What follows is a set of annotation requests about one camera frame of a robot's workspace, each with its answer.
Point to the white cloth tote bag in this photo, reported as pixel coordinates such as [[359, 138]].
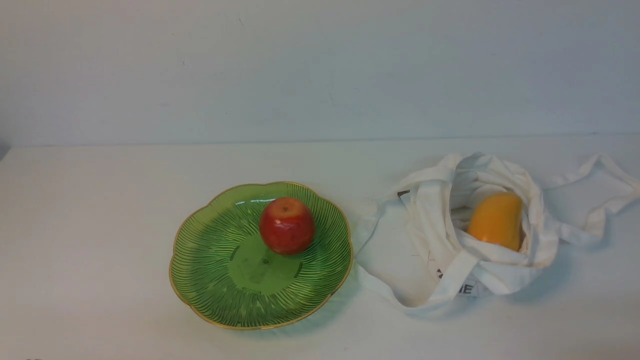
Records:
[[439, 201]]

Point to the red apple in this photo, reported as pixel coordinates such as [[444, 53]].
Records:
[[287, 226]]

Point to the green glass scalloped plate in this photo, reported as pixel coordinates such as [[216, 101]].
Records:
[[222, 270]]

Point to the orange mango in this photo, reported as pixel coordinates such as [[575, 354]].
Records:
[[498, 220]]

